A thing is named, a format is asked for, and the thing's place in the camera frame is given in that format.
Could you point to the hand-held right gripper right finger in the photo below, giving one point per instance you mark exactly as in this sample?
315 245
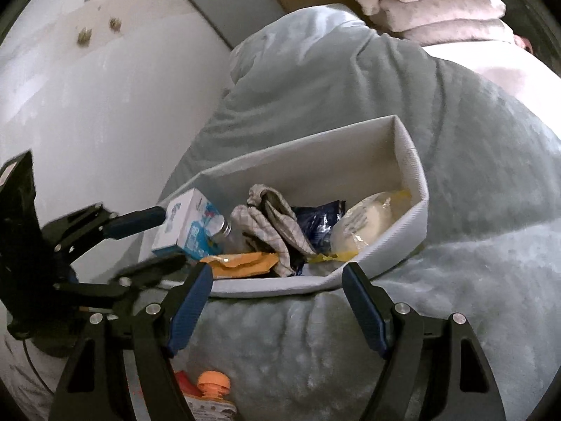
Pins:
363 307

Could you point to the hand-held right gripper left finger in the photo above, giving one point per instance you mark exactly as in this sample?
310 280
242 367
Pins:
188 307

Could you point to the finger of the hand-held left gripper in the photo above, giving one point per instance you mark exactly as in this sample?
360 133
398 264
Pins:
131 223
149 272

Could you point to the white and blue bandage box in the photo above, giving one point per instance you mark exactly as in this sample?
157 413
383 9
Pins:
188 228

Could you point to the orange medicine packet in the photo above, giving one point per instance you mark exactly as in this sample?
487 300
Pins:
245 265

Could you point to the cartoon pouch with orange cap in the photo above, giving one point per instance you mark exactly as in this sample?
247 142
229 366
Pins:
212 386

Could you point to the clear bag of cotton pads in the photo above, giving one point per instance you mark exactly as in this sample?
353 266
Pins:
368 223

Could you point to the clear bottle with silver cap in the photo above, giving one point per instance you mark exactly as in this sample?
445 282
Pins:
225 227

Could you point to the dark blue packet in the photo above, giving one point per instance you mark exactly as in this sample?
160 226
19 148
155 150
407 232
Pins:
320 223

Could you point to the checkered fabric pouch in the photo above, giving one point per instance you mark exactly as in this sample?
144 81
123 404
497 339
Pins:
271 219

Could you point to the grey fabric storage box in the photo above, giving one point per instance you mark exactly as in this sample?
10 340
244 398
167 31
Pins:
307 171

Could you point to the grey fleece blanket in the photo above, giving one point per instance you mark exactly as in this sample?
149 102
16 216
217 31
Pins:
460 272

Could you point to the grey pillow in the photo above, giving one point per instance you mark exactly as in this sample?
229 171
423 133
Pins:
307 44

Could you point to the pale pink bed sheet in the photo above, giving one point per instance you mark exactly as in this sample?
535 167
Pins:
504 79

